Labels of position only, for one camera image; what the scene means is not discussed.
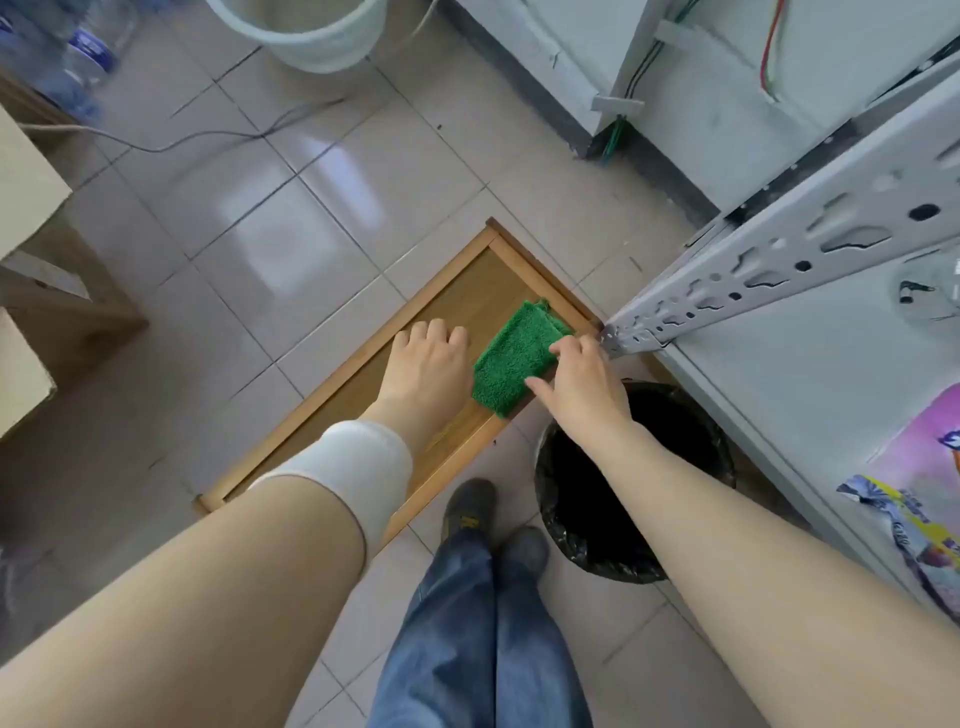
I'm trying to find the person's left hand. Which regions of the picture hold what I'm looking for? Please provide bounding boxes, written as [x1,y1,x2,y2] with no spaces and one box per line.
[372,318,475,444]

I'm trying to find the grey floor cable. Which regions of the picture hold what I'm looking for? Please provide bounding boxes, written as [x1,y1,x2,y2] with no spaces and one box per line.
[18,95,348,155]

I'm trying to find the black-lined trash bin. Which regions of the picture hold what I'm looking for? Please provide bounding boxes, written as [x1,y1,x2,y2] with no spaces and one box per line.
[533,380,740,585]

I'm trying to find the red electrical wire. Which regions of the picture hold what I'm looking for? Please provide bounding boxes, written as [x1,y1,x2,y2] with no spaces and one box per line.
[758,0,789,103]

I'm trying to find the white metal shelving unit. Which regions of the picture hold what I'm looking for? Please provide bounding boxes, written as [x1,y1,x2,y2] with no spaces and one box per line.
[599,63,960,628]

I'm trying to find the pack of water bottles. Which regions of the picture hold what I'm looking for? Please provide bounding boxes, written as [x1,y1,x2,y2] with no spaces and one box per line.
[0,0,140,125]

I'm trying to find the person's blue jeans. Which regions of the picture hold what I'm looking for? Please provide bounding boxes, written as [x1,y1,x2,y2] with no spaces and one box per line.
[367,524,594,728]

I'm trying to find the person's right hand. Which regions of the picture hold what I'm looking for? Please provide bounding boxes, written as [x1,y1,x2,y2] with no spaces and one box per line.
[524,334,640,446]

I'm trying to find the person's left forearm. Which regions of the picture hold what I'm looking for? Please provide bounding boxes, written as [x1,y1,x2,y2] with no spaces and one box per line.
[0,397,451,728]

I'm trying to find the clear pump dispenser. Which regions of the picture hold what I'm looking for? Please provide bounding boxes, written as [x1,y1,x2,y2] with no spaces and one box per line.
[896,251,960,328]

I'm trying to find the white cable duct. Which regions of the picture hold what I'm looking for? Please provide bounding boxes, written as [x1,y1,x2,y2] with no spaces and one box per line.
[590,93,646,118]
[652,18,710,50]

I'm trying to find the pale green plastic bucket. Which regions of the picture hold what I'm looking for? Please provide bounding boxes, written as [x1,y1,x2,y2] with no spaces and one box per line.
[203,0,380,75]

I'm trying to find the person's right forearm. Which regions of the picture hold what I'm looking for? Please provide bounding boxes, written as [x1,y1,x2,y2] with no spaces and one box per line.
[592,419,960,728]

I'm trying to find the green cleaning cloth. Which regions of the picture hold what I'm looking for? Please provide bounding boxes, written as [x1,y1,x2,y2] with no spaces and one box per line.
[470,298,575,420]

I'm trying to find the person's left shoe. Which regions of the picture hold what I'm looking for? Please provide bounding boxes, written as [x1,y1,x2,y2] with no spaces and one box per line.
[438,478,500,545]

